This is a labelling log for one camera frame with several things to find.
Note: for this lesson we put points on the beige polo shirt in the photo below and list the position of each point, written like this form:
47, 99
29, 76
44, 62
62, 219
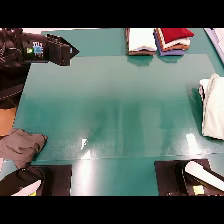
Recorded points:
215, 110

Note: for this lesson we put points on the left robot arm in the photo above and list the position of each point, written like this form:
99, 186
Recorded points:
11, 50

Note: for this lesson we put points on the red folded garment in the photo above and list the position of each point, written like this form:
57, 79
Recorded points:
175, 33

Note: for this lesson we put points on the white folded garment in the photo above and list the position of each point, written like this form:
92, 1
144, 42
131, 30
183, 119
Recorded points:
141, 38

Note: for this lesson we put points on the blue folded garment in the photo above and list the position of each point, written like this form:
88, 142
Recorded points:
170, 52

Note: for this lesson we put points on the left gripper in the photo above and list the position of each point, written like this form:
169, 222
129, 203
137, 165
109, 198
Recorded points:
53, 50

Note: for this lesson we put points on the grey-brown garment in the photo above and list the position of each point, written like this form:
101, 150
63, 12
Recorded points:
20, 145

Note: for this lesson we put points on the brown folded garment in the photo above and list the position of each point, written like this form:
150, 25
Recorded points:
143, 52

